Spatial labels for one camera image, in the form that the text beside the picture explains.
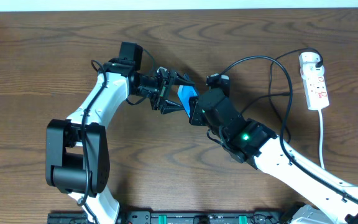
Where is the blue Galaxy smartphone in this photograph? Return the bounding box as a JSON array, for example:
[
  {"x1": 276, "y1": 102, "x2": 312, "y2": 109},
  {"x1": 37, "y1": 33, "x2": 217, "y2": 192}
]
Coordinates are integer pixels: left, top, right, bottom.
[{"x1": 177, "y1": 85, "x2": 198, "y2": 117}]

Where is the white power strip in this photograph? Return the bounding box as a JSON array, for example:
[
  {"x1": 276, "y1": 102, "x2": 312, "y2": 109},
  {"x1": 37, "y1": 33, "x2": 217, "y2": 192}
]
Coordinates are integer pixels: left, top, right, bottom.
[{"x1": 300, "y1": 63, "x2": 329, "y2": 111}]

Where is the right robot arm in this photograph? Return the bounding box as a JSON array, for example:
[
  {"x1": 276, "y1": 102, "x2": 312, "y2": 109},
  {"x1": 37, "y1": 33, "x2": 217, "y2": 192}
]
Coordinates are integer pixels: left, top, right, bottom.
[{"x1": 185, "y1": 88, "x2": 358, "y2": 223}]

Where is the white USB charger adapter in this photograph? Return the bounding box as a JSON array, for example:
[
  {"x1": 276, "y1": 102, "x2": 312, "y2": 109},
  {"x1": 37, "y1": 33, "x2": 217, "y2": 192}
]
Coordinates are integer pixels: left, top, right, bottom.
[{"x1": 299, "y1": 52, "x2": 324, "y2": 80}]

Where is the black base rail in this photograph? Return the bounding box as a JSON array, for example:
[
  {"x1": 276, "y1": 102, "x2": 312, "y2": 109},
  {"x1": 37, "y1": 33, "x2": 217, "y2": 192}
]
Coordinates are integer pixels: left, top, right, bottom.
[{"x1": 46, "y1": 210, "x2": 291, "y2": 224}]

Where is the black USB charging cable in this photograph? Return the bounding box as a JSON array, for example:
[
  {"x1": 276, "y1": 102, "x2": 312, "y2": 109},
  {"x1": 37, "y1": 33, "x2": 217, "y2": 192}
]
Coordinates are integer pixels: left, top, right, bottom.
[{"x1": 240, "y1": 47, "x2": 324, "y2": 144}]

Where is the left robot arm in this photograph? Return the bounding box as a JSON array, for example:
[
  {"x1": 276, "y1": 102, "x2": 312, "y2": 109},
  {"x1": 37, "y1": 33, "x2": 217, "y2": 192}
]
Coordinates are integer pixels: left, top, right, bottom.
[{"x1": 45, "y1": 58, "x2": 194, "y2": 223}]

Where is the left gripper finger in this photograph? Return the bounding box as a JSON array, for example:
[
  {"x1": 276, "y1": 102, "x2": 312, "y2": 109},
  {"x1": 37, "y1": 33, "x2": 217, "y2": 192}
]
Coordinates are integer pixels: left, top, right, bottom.
[
  {"x1": 168, "y1": 70, "x2": 195, "y2": 87},
  {"x1": 159, "y1": 100, "x2": 184, "y2": 114}
]

